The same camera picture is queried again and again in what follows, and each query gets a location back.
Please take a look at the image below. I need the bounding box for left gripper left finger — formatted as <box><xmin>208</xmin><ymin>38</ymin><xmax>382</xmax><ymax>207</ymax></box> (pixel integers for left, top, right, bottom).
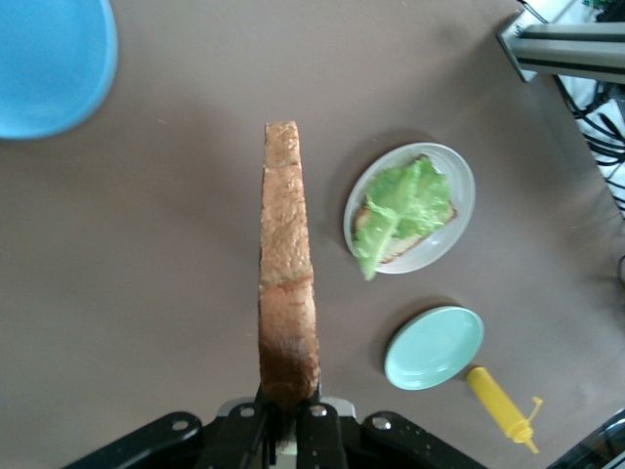
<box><xmin>199</xmin><ymin>394</ymin><xmax>282</xmax><ymax>469</ymax></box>

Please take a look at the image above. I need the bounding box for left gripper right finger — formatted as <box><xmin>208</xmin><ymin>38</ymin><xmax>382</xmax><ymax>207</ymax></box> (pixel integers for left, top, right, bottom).
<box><xmin>295</xmin><ymin>380</ymin><xmax>355</xmax><ymax>469</ymax></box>

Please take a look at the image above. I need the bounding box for yellow mustard squeeze bottle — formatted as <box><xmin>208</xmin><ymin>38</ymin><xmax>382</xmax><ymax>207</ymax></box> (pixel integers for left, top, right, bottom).
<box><xmin>463</xmin><ymin>364</ymin><xmax>544</xmax><ymax>455</ymax></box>

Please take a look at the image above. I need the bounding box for toasted brown bread slice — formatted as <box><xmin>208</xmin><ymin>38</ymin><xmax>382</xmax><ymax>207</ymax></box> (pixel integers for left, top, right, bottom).
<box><xmin>257</xmin><ymin>120</ymin><xmax>321</xmax><ymax>411</ymax></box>
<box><xmin>354</xmin><ymin>153</ymin><xmax>459</xmax><ymax>265</ymax></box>

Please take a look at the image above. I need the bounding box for green lettuce leaf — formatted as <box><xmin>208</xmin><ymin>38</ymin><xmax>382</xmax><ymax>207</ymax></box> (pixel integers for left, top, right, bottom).
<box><xmin>352</xmin><ymin>156</ymin><xmax>453</xmax><ymax>282</ymax></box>

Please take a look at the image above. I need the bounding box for mint green round plate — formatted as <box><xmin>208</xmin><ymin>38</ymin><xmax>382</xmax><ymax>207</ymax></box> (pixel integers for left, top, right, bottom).
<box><xmin>383</xmin><ymin>305</ymin><xmax>485</xmax><ymax>391</ymax></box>

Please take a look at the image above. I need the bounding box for beige round plate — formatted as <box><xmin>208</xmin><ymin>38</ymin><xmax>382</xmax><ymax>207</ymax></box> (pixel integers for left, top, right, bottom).
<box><xmin>342</xmin><ymin>141</ymin><xmax>478</xmax><ymax>276</ymax></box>

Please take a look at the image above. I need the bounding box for blue round plate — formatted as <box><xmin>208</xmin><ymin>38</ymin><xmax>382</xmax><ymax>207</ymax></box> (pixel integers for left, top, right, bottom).
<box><xmin>0</xmin><ymin>0</ymin><xmax>119</xmax><ymax>142</ymax></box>

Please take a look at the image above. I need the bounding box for brown table cover sheet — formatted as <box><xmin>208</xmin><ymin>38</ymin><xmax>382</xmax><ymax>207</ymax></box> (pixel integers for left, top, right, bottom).
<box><xmin>0</xmin><ymin>0</ymin><xmax>625</xmax><ymax>469</ymax></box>

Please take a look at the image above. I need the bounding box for aluminium frame post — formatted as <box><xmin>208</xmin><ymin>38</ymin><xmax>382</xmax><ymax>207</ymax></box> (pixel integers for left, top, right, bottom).
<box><xmin>496</xmin><ymin>14</ymin><xmax>625</xmax><ymax>83</ymax></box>

